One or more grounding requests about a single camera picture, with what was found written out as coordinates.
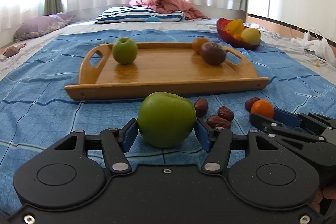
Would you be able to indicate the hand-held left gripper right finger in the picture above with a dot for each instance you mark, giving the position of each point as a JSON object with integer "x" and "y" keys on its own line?
{"x": 203, "y": 134}

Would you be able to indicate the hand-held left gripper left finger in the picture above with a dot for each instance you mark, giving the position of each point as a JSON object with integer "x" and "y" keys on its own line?
{"x": 130, "y": 134}

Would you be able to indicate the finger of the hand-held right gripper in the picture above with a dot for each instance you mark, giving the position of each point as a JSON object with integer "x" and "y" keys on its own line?
{"x": 262, "y": 121}
{"x": 286, "y": 117}

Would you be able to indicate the small tangerine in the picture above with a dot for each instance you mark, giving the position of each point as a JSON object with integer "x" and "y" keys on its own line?
{"x": 262, "y": 108}

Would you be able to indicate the dried red date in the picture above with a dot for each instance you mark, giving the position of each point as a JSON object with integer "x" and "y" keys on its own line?
{"x": 225, "y": 113}
{"x": 200, "y": 107}
{"x": 218, "y": 122}
{"x": 250, "y": 103}

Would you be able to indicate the green apple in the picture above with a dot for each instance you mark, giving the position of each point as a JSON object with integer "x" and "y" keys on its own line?
{"x": 125, "y": 50}
{"x": 166, "y": 119}

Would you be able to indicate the wooden tray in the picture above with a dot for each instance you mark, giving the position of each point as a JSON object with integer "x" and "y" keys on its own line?
{"x": 168, "y": 71}

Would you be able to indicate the large orange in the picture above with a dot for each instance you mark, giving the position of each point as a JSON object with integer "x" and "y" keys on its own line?
{"x": 198, "y": 44}

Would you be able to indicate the person's right hand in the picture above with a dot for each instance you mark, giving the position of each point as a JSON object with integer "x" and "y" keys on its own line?
{"x": 330, "y": 190}

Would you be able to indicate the white crumpled clothes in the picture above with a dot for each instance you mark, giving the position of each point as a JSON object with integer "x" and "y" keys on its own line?
{"x": 320, "y": 48}

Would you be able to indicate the red glass bowl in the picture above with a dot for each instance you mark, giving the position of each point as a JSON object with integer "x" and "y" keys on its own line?
{"x": 231, "y": 41}

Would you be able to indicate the yellow pear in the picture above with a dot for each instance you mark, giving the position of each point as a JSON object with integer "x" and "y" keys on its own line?
{"x": 250, "y": 35}

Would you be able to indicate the small orange kumquat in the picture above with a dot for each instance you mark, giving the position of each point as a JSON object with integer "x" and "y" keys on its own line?
{"x": 237, "y": 37}

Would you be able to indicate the yellow starfruit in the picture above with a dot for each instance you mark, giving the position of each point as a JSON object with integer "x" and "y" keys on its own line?
{"x": 233, "y": 27}

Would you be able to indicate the blue plaid blanket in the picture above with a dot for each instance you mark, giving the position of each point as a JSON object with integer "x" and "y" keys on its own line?
{"x": 39, "y": 82}

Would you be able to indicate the small white object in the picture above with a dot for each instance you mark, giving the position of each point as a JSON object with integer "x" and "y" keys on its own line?
{"x": 210, "y": 26}

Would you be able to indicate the light grey bed sheet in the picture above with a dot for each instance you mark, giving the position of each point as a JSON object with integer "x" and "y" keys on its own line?
{"x": 86, "y": 27}

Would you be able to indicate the blue white striped pillow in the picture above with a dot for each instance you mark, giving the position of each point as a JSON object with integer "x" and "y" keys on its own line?
{"x": 131, "y": 15}

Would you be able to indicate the pink quilt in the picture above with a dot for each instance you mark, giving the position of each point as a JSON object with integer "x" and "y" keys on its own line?
{"x": 170, "y": 3}

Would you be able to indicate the purple pillow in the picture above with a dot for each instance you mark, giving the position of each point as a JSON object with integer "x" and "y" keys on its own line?
{"x": 39, "y": 27}

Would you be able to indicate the dusty pink garment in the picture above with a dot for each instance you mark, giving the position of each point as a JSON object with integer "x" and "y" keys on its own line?
{"x": 10, "y": 50}

